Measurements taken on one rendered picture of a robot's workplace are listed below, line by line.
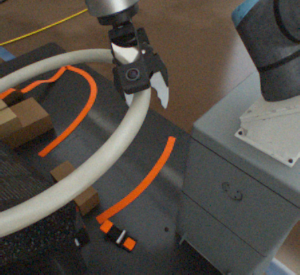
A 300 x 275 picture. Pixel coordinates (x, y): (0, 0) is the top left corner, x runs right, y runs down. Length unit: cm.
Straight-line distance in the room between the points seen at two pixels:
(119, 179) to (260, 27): 126
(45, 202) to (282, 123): 62
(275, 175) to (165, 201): 94
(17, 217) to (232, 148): 65
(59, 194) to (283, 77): 63
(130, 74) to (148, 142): 152
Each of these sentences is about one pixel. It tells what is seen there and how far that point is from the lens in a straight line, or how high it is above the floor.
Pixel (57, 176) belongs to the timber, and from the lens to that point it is 173.
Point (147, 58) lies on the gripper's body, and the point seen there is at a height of 124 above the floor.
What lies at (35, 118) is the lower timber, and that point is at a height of 15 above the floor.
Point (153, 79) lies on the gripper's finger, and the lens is 54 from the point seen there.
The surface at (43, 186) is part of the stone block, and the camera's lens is 111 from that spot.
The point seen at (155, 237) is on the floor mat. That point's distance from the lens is 162.
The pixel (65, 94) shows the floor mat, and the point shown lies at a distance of 239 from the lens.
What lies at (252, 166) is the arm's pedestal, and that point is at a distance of 89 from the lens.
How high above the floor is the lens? 152
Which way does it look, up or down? 48 degrees down
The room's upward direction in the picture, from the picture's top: straight up
